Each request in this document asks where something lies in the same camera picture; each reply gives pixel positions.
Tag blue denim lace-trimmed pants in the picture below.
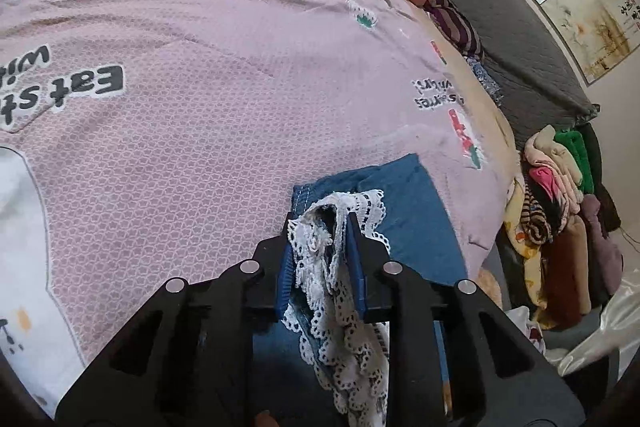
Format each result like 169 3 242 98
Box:
254 154 466 426

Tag person's left hand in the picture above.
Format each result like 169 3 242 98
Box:
255 411 279 427

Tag pile of clothes beside bed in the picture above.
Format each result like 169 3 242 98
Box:
498 124 624 332

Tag pink strawberry bear bedsheet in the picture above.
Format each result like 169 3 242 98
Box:
1 0 510 416

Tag grey padded headboard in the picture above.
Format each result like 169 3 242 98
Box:
452 0 599 146

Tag striped purple pillow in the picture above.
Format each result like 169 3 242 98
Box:
424 0 484 62

